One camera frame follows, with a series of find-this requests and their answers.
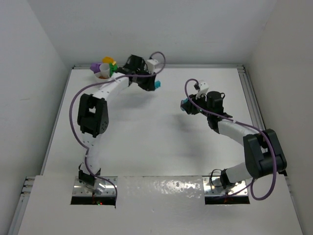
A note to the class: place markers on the aluminium frame rail right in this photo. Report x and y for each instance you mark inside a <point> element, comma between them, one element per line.
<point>252,103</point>

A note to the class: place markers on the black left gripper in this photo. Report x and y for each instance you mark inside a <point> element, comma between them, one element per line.
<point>148,84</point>

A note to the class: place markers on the lavender curved lego piece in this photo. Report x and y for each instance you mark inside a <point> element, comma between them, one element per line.
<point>95,67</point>

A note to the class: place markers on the yellow curved lego brick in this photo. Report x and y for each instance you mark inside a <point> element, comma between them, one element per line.
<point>108,60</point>

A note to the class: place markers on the green lego brick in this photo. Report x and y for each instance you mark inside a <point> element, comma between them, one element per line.
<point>113,67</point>

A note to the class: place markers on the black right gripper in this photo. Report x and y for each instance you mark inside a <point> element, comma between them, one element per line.
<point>190,105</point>

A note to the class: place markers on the aluminium frame rail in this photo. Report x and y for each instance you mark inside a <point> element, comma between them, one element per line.
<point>205,66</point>
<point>252,103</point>

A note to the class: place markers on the white round divided container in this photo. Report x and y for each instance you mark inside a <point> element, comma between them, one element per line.
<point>105,72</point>

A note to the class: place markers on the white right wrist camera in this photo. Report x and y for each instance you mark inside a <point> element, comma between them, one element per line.
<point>201,88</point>

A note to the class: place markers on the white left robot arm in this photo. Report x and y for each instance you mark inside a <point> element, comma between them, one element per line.
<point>93,117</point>

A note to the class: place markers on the aluminium frame rail back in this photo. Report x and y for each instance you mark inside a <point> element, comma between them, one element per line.
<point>205,66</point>

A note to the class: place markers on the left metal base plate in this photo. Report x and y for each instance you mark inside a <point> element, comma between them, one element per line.
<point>100,189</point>

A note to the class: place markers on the cyan lego brick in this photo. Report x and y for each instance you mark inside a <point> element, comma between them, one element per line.
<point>157,84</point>
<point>183,104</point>

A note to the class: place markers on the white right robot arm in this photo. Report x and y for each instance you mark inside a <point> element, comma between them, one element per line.
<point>262,150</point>

